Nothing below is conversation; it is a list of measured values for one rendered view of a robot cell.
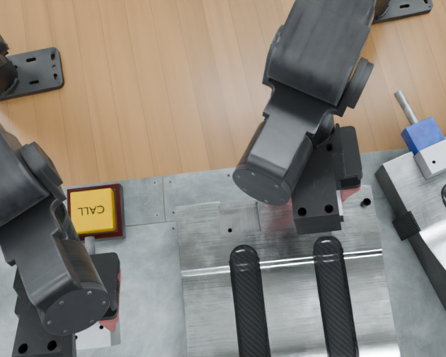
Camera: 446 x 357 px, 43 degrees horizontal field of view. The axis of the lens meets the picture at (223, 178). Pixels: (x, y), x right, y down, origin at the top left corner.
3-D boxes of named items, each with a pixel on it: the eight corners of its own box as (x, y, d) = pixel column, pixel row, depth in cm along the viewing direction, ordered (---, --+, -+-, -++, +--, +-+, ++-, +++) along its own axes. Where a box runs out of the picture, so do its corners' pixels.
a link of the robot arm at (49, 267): (139, 294, 49) (72, 223, 40) (53, 351, 48) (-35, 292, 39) (93, 208, 57) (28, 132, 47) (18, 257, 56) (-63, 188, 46)
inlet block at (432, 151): (377, 105, 84) (386, 91, 79) (408, 93, 84) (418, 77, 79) (420, 183, 81) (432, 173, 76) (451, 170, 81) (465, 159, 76)
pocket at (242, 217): (218, 207, 79) (217, 201, 75) (256, 202, 79) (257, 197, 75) (221, 239, 77) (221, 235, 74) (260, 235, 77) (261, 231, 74)
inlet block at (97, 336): (75, 241, 73) (62, 236, 67) (114, 237, 73) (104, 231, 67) (80, 348, 70) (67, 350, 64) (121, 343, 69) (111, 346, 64)
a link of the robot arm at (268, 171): (301, 221, 54) (329, 164, 43) (220, 183, 55) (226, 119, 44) (345, 127, 58) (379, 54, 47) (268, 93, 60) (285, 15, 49)
